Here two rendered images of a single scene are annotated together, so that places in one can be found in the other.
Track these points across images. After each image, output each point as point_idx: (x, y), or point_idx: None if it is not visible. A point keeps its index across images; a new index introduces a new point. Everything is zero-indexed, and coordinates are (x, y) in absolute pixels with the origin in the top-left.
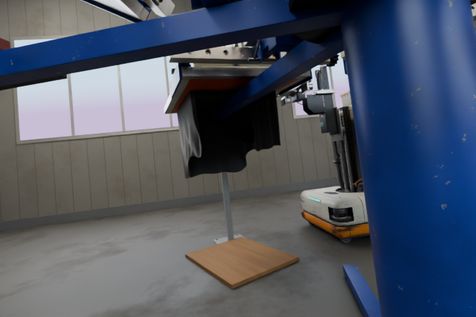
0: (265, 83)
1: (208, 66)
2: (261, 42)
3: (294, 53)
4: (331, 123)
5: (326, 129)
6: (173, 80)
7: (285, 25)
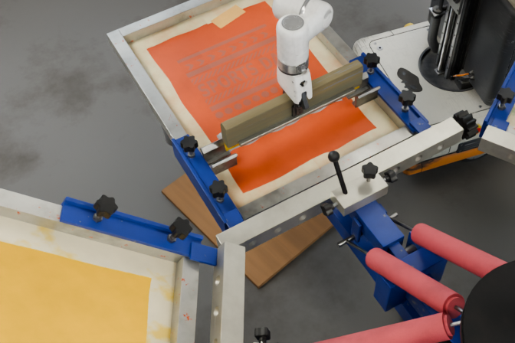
0: (355, 253)
1: (250, 134)
2: (362, 225)
3: (404, 311)
4: None
5: None
6: (198, 186)
7: None
